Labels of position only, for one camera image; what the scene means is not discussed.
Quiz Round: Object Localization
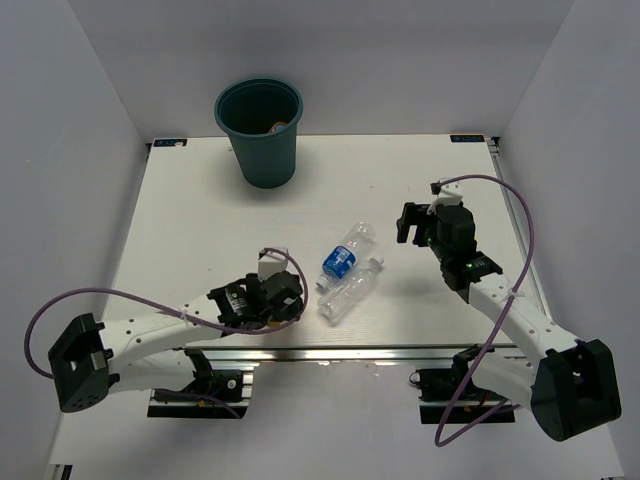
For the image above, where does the dark green plastic bin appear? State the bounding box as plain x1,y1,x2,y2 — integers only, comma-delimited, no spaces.
214,78,303,189

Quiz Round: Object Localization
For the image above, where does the clear empty plastic bottle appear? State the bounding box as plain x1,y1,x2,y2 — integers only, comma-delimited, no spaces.
318,256,385,324

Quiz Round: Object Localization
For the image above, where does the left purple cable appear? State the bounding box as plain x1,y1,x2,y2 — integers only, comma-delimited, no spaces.
23,247,310,419

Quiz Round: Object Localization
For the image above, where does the blue label crushed bottle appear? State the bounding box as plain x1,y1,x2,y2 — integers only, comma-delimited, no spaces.
316,222,376,291

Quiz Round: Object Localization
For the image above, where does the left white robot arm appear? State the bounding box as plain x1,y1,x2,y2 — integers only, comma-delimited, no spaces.
48,271,308,413

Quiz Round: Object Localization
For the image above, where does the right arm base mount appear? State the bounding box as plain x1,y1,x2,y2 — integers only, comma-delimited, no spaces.
408,346,515,425

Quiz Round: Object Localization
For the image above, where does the purple cable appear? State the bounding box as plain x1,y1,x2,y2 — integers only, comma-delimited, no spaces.
23,247,310,419
433,173,535,449

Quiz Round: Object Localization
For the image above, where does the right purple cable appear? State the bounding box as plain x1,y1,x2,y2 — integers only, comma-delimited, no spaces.
433,173,535,449

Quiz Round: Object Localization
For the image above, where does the blue table label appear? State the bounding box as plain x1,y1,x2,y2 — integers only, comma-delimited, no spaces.
449,134,485,143
152,138,187,148

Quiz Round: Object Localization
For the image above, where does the right blue table label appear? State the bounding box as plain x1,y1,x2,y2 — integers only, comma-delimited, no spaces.
449,134,485,143

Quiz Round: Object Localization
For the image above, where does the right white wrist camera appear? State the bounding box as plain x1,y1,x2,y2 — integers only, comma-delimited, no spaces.
428,179,463,214

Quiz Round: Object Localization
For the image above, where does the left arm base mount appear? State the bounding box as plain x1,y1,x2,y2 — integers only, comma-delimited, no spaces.
147,349,257,420

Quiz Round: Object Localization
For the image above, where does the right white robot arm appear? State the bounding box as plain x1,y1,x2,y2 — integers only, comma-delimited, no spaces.
396,202,622,441

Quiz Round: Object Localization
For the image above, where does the left blue table label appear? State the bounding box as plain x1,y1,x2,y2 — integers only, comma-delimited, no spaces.
152,138,187,148

